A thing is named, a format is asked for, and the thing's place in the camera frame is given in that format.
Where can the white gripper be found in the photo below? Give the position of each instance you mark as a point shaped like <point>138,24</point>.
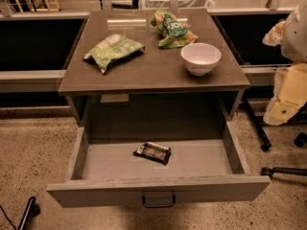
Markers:
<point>295,37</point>

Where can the dark chocolate rxbar wrapper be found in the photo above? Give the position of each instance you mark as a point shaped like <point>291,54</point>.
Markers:
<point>154,152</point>

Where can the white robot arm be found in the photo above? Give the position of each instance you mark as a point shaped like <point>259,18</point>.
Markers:
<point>291,35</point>

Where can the grey cabinet with counter top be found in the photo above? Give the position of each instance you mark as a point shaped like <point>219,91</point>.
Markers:
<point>153,71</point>

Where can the open grey top drawer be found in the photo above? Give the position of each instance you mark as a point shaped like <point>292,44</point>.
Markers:
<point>206,165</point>

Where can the black chair base legs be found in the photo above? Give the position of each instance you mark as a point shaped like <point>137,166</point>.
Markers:
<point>277,147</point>

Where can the white bowl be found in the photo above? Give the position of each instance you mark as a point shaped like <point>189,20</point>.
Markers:
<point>200,58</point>

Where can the crumpled green snack bag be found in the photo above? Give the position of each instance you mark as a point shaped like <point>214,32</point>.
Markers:
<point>175,35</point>

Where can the light green chip bag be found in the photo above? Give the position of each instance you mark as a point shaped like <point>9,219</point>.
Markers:
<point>112,48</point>

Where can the black stand leg left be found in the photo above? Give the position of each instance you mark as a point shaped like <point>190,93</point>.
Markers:
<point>31,210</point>

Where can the white wire basket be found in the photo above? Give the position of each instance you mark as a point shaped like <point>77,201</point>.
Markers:
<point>185,4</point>

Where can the black drawer handle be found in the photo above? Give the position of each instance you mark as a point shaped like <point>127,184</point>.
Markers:
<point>157,201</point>

